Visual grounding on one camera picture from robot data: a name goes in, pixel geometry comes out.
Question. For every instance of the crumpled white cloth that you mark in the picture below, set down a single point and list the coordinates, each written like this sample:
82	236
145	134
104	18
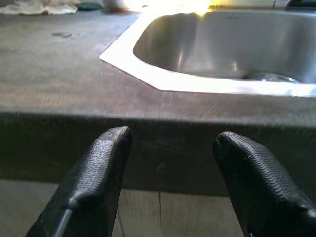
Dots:
37	7

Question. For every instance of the green scrub pad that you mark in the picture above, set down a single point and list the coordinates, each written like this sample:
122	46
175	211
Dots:
87	6

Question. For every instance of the shallow stainless steel bowl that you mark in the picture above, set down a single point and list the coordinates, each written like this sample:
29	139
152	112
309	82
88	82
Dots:
269	77

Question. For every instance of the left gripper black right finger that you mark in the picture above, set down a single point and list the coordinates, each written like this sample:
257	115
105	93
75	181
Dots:
251	172

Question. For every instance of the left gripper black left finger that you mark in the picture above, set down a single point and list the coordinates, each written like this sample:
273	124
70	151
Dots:
98	168

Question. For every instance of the stainless steel kitchen sink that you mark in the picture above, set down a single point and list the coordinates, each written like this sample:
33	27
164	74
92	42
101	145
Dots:
197	49

